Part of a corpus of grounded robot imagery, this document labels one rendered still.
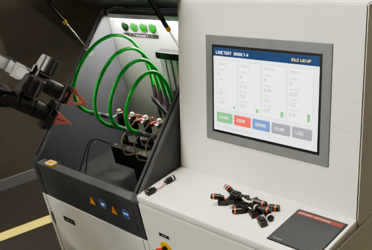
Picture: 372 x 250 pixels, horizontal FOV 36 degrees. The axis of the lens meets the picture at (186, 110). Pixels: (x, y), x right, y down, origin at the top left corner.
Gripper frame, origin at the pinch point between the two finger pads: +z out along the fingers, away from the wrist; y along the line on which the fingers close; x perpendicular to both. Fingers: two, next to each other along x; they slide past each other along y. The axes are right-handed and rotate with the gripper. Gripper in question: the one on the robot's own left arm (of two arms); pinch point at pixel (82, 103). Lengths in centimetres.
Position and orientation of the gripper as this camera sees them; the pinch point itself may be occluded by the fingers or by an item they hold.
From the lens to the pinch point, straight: 216.2
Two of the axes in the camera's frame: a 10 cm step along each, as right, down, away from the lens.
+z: 7.9, 4.3, 4.4
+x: -3.9, 9.0, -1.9
